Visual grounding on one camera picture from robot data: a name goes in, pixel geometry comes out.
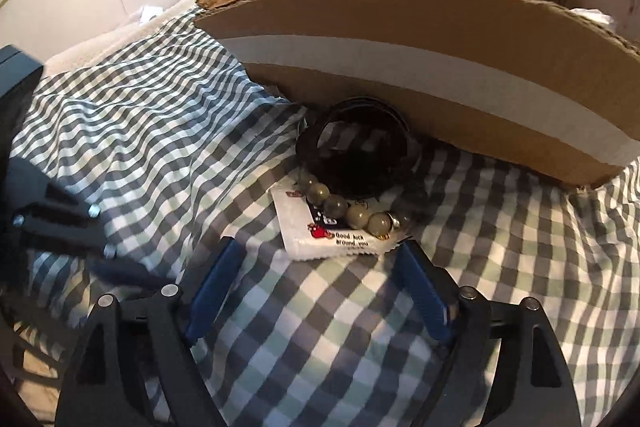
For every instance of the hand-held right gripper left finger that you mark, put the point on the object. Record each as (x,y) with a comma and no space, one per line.
(215,292)

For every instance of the brown cardboard box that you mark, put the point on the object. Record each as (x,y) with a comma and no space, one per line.
(400,22)

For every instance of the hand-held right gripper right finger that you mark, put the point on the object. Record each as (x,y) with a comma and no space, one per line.
(425,292)

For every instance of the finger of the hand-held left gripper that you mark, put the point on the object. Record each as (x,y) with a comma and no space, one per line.
(65,222)

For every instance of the white printed sachet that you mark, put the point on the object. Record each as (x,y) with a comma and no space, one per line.
(310,237)

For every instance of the grey white checked cloth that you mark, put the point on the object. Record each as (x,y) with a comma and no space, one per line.
(325,347)

